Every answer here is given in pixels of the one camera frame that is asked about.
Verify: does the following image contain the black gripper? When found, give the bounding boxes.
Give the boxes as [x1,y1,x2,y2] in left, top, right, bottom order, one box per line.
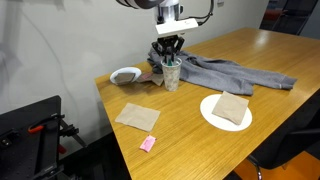
[152,35,185,64]

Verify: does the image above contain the green marker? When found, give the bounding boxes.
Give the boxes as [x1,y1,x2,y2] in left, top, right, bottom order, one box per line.
[167,58,173,66]

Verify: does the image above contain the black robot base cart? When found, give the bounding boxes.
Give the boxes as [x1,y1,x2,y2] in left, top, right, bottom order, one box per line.
[0,95,88,180]

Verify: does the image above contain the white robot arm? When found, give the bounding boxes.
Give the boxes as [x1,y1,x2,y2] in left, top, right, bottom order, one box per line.
[116,0,184,65]

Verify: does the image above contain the patterned paper cup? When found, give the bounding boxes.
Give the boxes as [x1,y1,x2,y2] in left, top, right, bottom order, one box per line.
[161,58,182,92]

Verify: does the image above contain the pink packet on napkin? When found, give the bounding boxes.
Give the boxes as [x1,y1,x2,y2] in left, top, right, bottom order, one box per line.
[141,73,152,79]

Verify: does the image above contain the brown napkin under pink packet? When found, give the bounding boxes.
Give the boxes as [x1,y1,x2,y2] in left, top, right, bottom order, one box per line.
[137,72,164,86]

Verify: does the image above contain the small white plate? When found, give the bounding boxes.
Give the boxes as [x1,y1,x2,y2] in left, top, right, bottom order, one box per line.
[110,67,141,85]

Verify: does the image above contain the brown napkin on small plate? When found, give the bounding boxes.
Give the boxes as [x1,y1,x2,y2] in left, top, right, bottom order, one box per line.
[114,73,135,85]

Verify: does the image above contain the grey sweatshirt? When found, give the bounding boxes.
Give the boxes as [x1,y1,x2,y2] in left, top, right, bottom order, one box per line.
[147,46,298,97]

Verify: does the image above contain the large white plate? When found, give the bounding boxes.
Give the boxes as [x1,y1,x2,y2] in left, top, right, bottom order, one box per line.
[200,94,252,132]

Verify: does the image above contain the brown napkin on table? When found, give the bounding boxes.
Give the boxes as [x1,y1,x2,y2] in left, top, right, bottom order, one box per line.
[116,103,160,132]

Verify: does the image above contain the brown napkin on large plate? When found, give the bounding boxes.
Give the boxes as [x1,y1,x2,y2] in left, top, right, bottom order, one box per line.
[212,91,249,125]

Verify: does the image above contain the pink packet near table edge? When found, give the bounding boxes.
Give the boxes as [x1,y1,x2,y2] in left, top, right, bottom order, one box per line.
[140,135,156,152]

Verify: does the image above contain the black office chair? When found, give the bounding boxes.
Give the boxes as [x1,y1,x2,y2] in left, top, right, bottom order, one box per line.
[248,89,320,180]

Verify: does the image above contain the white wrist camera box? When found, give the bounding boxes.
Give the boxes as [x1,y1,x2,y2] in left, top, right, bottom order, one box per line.
[156,18,198,37]

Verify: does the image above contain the black cable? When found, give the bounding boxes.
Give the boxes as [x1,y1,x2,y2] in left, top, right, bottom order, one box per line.
[181,0,215,27]

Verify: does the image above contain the orange handled clamp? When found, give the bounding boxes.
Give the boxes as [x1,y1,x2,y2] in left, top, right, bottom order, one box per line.
[28,115,64,134]

